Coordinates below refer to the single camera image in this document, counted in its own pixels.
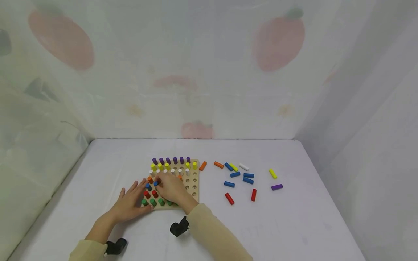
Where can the person's right hand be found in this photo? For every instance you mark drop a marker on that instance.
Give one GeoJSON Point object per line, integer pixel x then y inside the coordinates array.
{"type": "Point", "coordinates": [174, 190]}

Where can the person's left hand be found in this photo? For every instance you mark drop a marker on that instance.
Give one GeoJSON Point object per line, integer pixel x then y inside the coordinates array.
{"type": "Point", "coordinates": [129, 206]}

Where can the person's left middle finger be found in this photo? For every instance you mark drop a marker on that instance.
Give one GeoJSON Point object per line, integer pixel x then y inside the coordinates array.
{"type": "Point", "coordinates": [141, 185]}

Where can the person's left little finger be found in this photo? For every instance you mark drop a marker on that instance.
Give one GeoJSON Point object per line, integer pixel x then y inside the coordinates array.
{"type": "Point", "coordinates": [122, 193]}

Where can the person's left index finger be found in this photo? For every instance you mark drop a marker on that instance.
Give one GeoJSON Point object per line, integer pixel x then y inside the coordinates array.
{"type": "Point", "coordinates": [145, 191]}

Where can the person's right fingers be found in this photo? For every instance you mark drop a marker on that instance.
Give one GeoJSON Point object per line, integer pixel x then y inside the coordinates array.
{"type": "Point", "coordinates": [162, 181]}

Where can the person's left ring finger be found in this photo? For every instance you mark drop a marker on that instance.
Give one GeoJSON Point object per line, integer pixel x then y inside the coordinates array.
{"type": "Point", "coordinates": [133, 187]}

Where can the person's left thumb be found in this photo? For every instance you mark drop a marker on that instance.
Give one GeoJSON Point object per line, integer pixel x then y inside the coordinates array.
{"type": "Point", "coordinates": [147, 208]}

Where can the wooden peg board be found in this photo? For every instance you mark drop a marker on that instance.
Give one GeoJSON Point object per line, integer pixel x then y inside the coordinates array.
{"type": "Point", "coordinates": [194, 182]}

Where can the person's right forearm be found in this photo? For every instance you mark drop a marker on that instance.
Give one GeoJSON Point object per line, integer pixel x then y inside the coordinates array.
{"type": "Point", "coordinates": [215, 235]}

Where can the person's left forearm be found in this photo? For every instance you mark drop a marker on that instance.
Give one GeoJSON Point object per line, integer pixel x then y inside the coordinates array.
{"type": "Point", "coordinates": [98, 232]}

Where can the rows of upright coloured pegs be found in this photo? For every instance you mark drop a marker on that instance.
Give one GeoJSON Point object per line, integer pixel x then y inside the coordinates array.
{"type": "Point", "coordinates": [175, 160]}

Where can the black wrist band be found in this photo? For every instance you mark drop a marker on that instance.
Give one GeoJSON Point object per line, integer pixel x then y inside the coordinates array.
{"type": "Point", "coordinates": [116, 247]}
{"type": "Point", "coordinates": [179, 227]}

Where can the orange wooden peg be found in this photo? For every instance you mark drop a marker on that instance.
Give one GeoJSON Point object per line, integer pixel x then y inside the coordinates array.
{"type": "Point", "coordinates": [202, 166]}
{"type": "Point", "coordinates": [218, 165]}

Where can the red wooden peg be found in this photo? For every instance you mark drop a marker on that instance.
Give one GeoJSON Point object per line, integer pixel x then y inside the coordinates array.
{"type": "Point", "coordinates": [253, 195]}
{"type": "Point", "coordinates": [229, 198]}

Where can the yellow wooden peg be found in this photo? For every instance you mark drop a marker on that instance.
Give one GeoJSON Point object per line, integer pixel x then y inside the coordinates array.
{"type": "Point", "coordinates": [273, 173]}
{"type": "Point", "coordinates": [233, 167]}

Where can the white wooden peg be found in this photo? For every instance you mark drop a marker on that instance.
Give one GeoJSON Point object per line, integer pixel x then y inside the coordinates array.
{"type": "Point", "coordinates": [244, 167]}

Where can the purple wooden peg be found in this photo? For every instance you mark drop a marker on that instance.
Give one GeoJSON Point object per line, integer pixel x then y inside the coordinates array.
{"type": "Point", "coordinates": [277, 187]}

